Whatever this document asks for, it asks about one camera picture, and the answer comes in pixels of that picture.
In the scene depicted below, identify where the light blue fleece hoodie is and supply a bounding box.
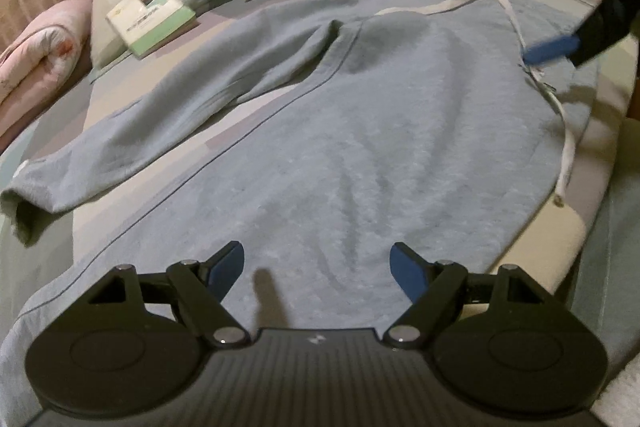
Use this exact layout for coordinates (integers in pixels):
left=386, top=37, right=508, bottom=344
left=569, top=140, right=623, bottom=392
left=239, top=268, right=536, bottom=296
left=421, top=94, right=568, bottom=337
left=0, top=0, right=601, bottom=408

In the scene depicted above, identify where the pink folded quilt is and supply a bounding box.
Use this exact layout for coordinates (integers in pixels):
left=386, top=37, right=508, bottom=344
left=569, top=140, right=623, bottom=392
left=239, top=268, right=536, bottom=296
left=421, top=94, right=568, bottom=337
left=0, top=0, right=94, bottom=148

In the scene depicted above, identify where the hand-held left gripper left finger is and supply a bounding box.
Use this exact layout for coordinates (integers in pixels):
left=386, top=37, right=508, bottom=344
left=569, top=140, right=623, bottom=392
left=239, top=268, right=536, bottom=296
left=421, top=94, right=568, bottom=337
left=50, top=241, right=249, bottom=350

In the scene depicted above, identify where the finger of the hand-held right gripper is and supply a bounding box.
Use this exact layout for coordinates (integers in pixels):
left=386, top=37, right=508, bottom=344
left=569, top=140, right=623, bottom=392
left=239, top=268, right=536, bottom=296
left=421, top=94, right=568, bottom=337
left=520, top=0, right=640, bottom=68

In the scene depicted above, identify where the patchwork bed sheet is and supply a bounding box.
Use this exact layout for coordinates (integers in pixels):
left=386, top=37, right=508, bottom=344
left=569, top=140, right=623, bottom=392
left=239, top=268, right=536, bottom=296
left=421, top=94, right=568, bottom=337
left=0, top=0, right=640, bottom=427

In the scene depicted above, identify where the white and green book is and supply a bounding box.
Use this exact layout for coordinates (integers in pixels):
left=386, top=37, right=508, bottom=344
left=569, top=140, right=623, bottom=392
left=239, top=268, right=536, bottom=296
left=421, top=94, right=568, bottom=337
left=106, top=0, right=200, bottom=59

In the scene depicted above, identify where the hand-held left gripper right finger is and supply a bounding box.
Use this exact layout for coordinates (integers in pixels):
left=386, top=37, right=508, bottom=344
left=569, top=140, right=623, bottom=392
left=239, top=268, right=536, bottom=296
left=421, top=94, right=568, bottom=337
left=383, top=242, right=584, bottom=350

